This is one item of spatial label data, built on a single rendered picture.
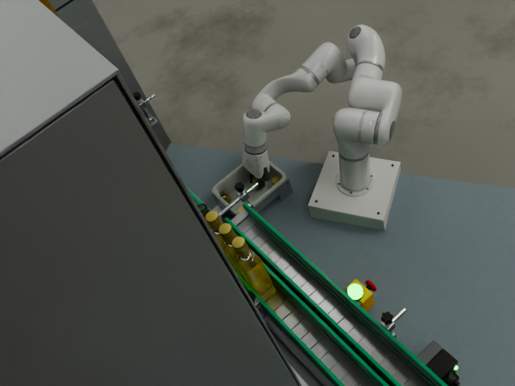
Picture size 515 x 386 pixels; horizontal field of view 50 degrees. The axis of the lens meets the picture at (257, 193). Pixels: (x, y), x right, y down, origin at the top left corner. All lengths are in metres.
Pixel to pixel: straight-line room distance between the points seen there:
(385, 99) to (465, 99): 1.58
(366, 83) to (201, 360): 1.27
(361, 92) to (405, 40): 1.92
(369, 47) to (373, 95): 0.17
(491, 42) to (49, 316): 3.30
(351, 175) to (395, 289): 0.37
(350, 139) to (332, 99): 1.64
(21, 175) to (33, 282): 0.08
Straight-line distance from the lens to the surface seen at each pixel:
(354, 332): 1.53
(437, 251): 1.78
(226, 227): 1.42
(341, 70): 1.88
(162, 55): 4.00
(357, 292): 1.61
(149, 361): 0.48
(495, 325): 1.69
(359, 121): 1.62
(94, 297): 0.39
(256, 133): 1.76
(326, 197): 1.83
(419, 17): 3.73
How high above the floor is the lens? 2.30
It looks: 52 degrees down
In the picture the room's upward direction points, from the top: 23 degrees counter-clockwise
